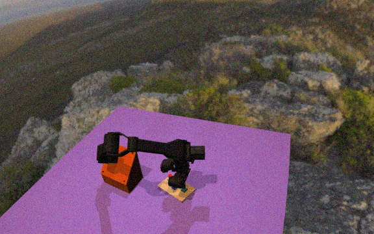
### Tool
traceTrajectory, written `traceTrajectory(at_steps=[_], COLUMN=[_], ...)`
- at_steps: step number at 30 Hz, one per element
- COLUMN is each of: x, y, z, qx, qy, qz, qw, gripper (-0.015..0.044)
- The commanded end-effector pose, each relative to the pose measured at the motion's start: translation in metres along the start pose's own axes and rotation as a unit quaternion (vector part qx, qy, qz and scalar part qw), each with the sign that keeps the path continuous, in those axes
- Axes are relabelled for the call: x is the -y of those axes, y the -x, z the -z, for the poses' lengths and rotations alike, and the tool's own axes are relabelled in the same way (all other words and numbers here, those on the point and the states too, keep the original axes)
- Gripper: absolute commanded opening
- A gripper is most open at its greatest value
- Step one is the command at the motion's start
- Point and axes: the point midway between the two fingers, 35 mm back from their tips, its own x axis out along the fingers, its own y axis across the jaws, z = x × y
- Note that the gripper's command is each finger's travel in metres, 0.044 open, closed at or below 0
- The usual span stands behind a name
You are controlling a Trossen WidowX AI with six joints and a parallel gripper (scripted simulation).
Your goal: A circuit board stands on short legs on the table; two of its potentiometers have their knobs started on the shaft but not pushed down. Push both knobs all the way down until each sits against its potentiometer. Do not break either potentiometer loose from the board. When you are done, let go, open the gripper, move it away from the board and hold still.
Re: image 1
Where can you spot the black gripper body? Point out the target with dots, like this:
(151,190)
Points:
(181,170)

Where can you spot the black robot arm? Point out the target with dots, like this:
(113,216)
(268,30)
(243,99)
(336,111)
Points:
(177,150)

